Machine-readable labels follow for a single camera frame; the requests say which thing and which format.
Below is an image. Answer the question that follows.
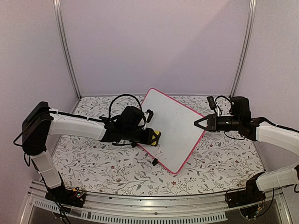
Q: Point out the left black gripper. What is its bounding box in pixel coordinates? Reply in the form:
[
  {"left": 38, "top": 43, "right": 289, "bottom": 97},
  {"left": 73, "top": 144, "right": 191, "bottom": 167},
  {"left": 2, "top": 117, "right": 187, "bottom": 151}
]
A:
[{"left": 122, "top": 127, "right": 158, "bottom": 145}]

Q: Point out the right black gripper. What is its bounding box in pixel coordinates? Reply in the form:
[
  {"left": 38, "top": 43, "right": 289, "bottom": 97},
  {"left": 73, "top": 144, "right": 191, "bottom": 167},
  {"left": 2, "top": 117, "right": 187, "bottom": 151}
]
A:
[{"left": 194, "top": 114, "right": 241, "bottom": 133}]

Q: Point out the yellow bone-shaped eraser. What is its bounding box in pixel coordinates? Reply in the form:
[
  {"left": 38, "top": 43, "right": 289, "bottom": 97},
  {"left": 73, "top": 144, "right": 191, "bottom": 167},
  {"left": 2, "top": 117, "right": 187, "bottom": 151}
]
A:
[{"left": 150, "top": 131, "right": 161, "bottom": 147}]

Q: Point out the pink-framed whiteboard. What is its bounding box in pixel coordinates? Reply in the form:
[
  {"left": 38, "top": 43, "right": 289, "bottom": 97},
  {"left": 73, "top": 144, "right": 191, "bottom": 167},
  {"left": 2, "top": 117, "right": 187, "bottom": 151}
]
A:
[{"left": 138, "top": 88, "right": 205, "bottom": 174}]

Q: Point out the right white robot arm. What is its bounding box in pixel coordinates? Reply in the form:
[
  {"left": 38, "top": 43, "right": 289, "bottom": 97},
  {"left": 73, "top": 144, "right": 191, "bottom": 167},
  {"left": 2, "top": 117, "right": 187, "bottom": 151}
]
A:
[{"left": 194, "top": 96, "right": 299, "bottom": 203}]

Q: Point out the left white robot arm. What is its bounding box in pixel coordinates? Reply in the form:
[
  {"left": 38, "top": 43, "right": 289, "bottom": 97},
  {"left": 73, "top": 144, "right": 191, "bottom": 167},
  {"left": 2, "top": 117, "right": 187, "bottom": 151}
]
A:
[{"left": 13, "top": 101, "right": 161, "bottom": 203}]

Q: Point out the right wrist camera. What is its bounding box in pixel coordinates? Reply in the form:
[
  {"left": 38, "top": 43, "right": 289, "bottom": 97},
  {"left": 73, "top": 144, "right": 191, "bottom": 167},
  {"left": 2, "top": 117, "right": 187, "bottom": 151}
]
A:
[{"left": 207, "top": 96, "right": 218, "bottom": 114}]

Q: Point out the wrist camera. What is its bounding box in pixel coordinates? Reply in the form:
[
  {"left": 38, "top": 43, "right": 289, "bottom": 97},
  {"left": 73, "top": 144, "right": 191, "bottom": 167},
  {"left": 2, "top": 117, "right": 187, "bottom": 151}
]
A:
[
  {"left": 144, "top": 109, "right": 154, "bottom": 123},
  {"left": 207, "top": 96, "right": 218, "bottom": 114}
]

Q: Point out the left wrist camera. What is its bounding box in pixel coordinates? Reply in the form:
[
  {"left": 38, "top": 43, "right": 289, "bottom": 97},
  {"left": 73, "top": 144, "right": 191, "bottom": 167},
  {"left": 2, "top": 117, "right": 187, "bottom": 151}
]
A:
[{"left": 144, "top": 109, "right": 154, "bottom": 123}]

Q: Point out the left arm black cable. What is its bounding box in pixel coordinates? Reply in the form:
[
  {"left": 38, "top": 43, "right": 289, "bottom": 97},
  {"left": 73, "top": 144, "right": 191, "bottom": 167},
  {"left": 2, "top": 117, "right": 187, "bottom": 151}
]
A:
[{"left": 108, "top": 94, "right": 143, "bottom": 119}]

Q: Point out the rear aluminium table rail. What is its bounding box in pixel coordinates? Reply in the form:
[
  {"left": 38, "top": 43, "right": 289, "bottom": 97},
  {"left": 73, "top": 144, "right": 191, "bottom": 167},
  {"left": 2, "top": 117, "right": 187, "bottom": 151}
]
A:
[{"left": 81, "top": 93, "right": 229, "bottom": 98}]

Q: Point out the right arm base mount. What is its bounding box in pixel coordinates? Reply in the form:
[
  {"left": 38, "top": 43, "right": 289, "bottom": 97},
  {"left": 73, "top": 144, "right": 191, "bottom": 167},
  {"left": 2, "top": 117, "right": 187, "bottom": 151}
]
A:
[{"left": 224, "top": 187, "right": 266, "bottom": 219}]

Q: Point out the front aluminium rail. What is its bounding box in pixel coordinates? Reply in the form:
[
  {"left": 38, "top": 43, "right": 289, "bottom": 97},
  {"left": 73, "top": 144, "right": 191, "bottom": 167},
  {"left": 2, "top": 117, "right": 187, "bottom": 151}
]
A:
[{"left": 20, "top": 181, "right": 293, "bottom": 224}]

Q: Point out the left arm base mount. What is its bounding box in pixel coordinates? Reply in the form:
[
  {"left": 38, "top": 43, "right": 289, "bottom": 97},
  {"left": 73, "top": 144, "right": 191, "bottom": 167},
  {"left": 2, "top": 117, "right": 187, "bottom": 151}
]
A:
[{"left": 45, "top": 185, "right": 86, "bottom": 208}]

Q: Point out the right aluminium frame post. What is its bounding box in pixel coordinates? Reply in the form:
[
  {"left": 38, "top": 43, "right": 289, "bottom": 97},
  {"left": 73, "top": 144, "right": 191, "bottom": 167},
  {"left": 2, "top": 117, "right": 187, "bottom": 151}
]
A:
[{"left": 229, "top": 0, "right": 256, "bottom": 97}]

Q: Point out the aluminium frame post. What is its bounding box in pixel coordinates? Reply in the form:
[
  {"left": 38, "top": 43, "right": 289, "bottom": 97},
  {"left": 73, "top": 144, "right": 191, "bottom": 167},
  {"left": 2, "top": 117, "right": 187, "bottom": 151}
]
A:
[
  {"left": 53, "top": 0, "right": 82, "bottom": 100},
  {"left": 229, "top": 0, "right": 256, "bottom": 97}
]

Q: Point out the left aluminium frame post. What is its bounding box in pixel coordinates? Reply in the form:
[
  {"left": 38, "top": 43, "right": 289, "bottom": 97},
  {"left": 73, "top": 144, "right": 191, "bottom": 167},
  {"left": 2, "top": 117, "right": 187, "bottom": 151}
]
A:
[{"left": 53, "top": 0, "right": 82, "bottom": 100}]

